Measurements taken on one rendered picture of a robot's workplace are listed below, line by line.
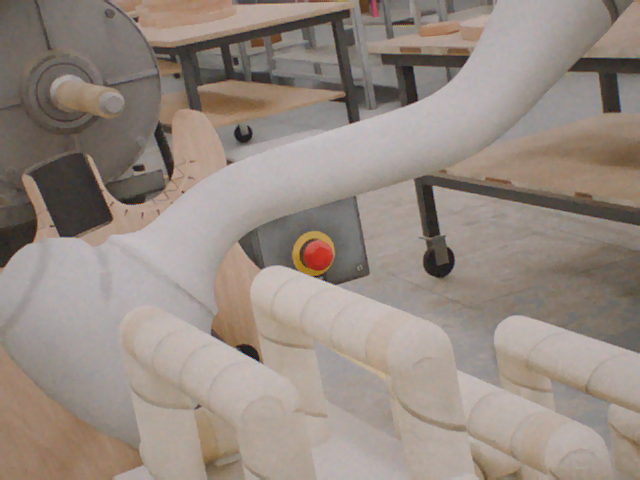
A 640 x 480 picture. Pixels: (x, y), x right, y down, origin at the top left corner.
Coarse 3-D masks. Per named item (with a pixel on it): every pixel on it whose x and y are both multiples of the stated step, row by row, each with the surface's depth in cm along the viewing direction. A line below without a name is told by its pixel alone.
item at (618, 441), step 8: (608, 424) 92; (616, 432) 91; (616, 440) 92; (624, 440) 91; (616, 448) 92; (624, 448) 91; (632, 448) 91; (616, 456) 92; (624, 456) 91; (632, 456) 91; (616, 464) 92; (624, 464) 92; (632, 464) 91; (624, 472) 92; (632, 472) 91
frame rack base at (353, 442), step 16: (336, 416) 84; (352, 416) 83; (336, 432) 81; (352, 432) 81; (368, 432) 80; (320, 448) 79; (336, 448) 79; (352, 448) 78; (368, 448) 78; (384, 448) 77; (400, 448) 77; (208, 464) 80; (240, 464) 79; (320, 464) 77; (336, 464) 76; (352, 464) 76; (368, 464) 76; (384, 464) 75; (400, 464) 75
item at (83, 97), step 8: (64, 80) 157; (72, 80) 155; (64, 88) 154; (72, 88) 151; (80, 88) 148; (88, 88) 145; (96, 88) 143; (104, 88) 141; (56, 96) 157; (64, 96) 153; (72, 96) 150; (80, 96) 146; (88, 96) 143; (96, 96) 141; (64, 104) 155; (72, 104) 151; (80, 104) 147; (88, 104) 143; (96, 104) 141; (88, 112) 147; (96, 112) 142; (120, 112) 142
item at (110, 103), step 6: (102, 96) 140; (108, 96) 140; (114, 96) 140; (120, 96) 140; (102, 102) 140; (108, 102) 139; (114, 102) 140; (120, 102) 140; (102, 108) 140; (108, 108) 140; (114, 108) 140; (120, 108) 140; (108, 114) 140; (114, 114) 140
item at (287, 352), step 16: (256, 320) 79; (272, 320) 78; (272, 336) 78; (288, 336) 78; (304, 336) 78; (272, 352) 78; (288, 352) 78; (304, 352) 78; (272, 368) 79; (288, 368) 78; (304, 368) 78; (304, 384) 79; (320, 384) 80; (304, 400) 79; (320, 400) 80; (320, 416) 80; (320, 432) 80
